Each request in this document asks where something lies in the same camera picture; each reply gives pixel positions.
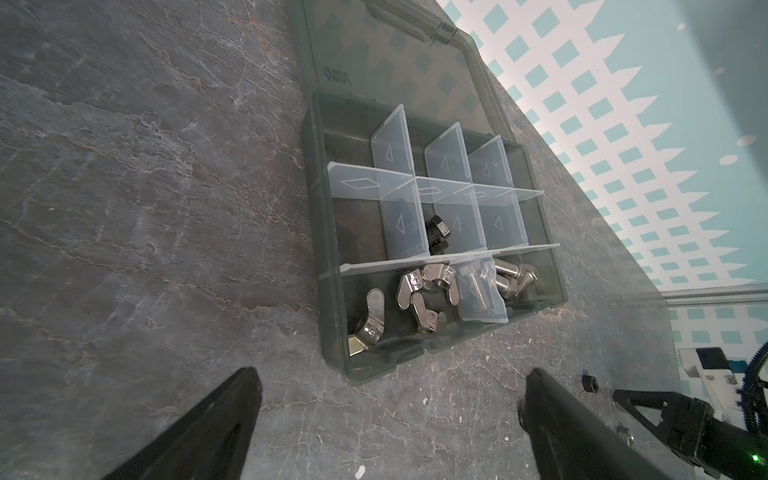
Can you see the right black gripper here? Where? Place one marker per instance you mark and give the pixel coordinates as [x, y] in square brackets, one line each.
[687, 426]

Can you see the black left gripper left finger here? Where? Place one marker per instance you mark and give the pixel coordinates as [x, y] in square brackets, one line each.
[211, 441]

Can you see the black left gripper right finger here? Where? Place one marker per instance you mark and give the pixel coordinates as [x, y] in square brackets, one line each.
[569, 441]

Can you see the dark green compartment organizer box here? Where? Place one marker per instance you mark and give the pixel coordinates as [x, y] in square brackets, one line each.
[403, 123]

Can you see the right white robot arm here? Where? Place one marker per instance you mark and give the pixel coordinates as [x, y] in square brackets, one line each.
[737, 393]

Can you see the small silver hex nut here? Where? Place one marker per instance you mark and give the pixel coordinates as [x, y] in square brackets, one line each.
[625, 433]

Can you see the black hex nut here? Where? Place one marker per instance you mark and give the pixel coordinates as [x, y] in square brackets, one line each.
[590, 383]

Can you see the silver bolt in box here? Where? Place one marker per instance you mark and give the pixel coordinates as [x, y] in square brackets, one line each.
[513, 279]

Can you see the silver wing nut in box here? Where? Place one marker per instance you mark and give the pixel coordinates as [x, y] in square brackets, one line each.
[370, 327]

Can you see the silver wing nut pair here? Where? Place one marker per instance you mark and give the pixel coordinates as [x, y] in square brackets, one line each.
[418, 290]

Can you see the black hex bolt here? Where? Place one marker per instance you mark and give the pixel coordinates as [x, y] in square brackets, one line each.
[437, 232]

